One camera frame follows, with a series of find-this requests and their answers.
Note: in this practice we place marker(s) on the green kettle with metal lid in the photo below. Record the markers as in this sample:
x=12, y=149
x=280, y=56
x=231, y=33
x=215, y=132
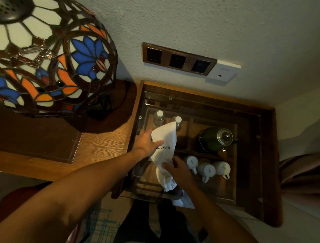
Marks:
x=215, y=139

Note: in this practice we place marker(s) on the dark lamp base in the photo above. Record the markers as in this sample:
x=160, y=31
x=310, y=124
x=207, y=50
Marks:
x=100, y=107

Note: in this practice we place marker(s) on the red chair seat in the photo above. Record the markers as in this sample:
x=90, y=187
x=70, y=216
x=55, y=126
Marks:
x=20, y=200

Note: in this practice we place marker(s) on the beige fabric curtain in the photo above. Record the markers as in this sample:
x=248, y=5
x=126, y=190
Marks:
x=300, y=175

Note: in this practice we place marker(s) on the person's black trousers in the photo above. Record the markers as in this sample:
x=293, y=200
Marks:
x=155, y=225

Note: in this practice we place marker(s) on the person's right thumb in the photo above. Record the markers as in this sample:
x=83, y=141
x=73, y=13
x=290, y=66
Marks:
x=167, y=165

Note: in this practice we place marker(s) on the glass cabinet top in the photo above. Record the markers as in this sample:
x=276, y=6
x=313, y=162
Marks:
x=245, y=140

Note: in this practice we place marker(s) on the white mug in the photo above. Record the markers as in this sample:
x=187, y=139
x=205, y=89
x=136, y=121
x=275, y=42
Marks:
x=222, y=167
x=191, y=162
x=206, y=170

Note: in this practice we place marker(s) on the clear acrylic desk sheet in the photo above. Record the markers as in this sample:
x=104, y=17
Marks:
x=37, y=142

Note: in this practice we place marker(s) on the teal patterned rug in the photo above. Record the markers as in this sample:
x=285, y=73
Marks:
x=105, y=222

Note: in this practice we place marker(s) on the person's left hand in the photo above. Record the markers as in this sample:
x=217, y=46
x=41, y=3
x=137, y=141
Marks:
x=143, y=145

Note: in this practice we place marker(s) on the person's left thumb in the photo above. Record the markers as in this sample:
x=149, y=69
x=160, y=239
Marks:
x=157, y=144

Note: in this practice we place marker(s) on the clear water bottle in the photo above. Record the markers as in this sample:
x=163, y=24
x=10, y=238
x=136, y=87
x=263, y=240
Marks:
x=158, y=119
x=178, y=122

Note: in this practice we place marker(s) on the person's right forearm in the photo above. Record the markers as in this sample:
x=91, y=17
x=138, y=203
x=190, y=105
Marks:
x=217, y=217

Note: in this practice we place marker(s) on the stained glass lamp shade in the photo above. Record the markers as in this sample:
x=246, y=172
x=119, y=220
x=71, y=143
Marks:
x=50, y=55

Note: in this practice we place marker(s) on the person's left forearm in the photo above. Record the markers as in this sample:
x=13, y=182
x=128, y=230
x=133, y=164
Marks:
x=70, y=195

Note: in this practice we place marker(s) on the brown triple wall socket panel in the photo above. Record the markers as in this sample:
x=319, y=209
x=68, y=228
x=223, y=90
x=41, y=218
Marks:
x=178, y=60

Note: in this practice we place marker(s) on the wooden display cabinet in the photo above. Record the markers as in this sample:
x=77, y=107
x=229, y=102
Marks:
x=267, y=162

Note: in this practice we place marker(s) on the person's right hand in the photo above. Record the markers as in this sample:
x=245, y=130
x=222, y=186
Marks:
x=180, y=174

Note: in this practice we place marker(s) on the white wall socket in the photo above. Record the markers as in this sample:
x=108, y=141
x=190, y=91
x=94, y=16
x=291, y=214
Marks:
x=222, y=72

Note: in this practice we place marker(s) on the wooden desk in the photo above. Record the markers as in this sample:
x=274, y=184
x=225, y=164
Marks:
x=105, y=142

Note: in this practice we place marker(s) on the white printed cloth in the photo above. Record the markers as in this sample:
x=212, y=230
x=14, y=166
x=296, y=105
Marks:
x=165, y=140

